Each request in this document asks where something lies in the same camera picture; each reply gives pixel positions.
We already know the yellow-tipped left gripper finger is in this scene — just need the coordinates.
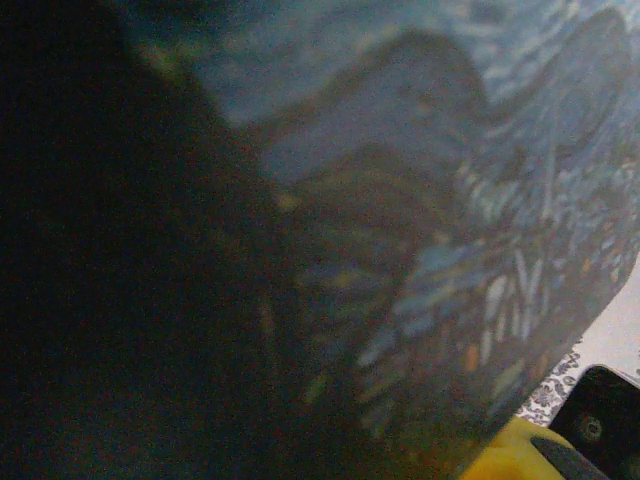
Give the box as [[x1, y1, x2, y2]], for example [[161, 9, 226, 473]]
[[462, 364, 640, 480]]

